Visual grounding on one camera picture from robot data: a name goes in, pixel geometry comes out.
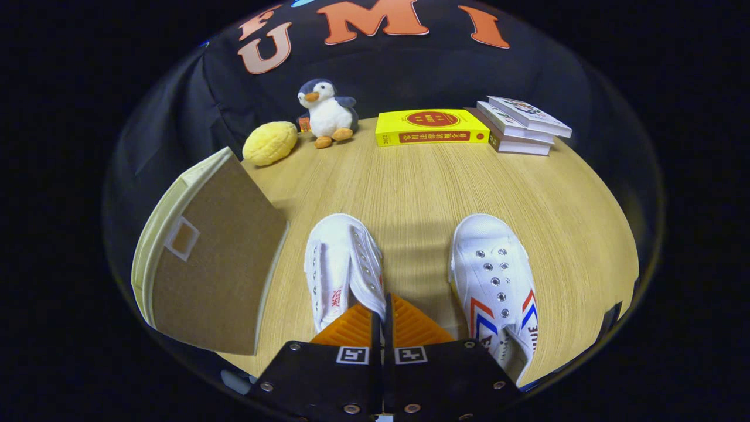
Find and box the white book illustrated cover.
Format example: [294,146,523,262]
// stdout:
[487,96,573,139]

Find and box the brown fabric storage box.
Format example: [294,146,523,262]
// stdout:
[131,147,289,356]

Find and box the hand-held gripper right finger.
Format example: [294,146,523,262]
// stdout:
[384,293,522,422]

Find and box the white paperback book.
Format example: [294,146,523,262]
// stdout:
[476,101,555,145]

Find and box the yellow hardcover book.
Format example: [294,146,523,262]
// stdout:
[375,108,490,148]

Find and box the white canvas shoe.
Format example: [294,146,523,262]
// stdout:
[448,213,538,387]
[304,213,387,335]

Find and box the penguin plush toy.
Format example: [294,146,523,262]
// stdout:
[296,79,359,149]

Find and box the yellow bread plush toy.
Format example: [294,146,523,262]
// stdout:
[242,121,298,167]

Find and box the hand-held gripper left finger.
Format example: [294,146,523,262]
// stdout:
[246,302,384,422]

